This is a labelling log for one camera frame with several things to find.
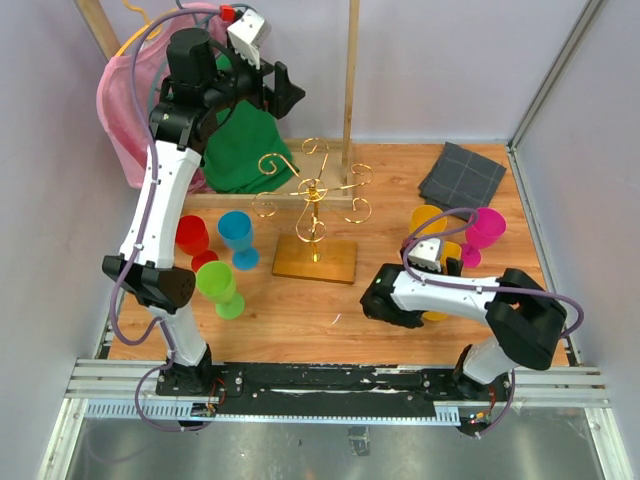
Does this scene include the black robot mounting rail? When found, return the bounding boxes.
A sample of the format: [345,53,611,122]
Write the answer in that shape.
[156,362,512,423]

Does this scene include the pink wine glass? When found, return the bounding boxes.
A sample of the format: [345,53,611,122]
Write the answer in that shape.
[461,207,507,268]

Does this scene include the orange yellow wine glass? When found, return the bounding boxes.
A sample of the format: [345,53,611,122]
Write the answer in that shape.
[421,240,464,322]

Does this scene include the wooden frame post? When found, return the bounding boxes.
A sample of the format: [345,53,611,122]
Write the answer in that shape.
[74,0,121,60]
[341,0,360,182]

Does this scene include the green shirt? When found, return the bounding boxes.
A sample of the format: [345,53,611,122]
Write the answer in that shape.
[199,49,301,195]

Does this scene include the wooden frame post centre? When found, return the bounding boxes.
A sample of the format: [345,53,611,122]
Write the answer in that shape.
[341,0,360,182]

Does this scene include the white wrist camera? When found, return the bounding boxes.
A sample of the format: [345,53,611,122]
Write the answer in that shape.
[407,238,443,273]
[227,8,271,70]

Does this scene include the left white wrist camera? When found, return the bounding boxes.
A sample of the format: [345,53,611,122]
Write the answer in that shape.
[227,8,271,70]

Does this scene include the yellow clothes hanger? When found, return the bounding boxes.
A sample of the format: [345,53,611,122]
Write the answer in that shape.
[114,0,153,57]

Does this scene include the aluminium corner profile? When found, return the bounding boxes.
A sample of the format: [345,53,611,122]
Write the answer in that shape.
[507,0,608,151]

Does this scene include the wooden frame post left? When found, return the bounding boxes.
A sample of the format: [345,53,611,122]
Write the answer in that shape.
[74,0,121,60]

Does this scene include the pink shirt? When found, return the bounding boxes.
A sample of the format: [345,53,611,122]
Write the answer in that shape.
[96,15,228,188]

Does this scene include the grey folded cloth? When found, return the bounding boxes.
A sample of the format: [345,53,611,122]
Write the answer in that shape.
[418,142,506,211]

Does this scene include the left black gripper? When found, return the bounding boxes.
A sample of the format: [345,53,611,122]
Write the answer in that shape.
[203,43,305,119]

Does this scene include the gold wire glass rack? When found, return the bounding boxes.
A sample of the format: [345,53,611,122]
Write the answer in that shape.
[251,137,374,263]

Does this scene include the green wine glass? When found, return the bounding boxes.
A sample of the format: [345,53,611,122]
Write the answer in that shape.
[196,261,245,320]

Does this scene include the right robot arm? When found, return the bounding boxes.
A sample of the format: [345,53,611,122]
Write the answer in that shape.
[360,263,567,400]

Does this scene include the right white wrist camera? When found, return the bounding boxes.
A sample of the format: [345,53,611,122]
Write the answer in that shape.
[407,238,443,273]

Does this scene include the amber rack base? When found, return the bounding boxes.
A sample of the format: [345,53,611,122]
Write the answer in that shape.
[271,234,358,285]

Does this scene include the blue wine glass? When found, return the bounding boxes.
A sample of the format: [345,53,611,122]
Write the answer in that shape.
[217,210,260,271]

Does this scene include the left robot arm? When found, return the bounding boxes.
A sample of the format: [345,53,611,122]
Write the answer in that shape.
[102,23,305,396]

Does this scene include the red wine glass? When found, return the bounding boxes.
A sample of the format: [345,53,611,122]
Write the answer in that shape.
[175,215,219,272]

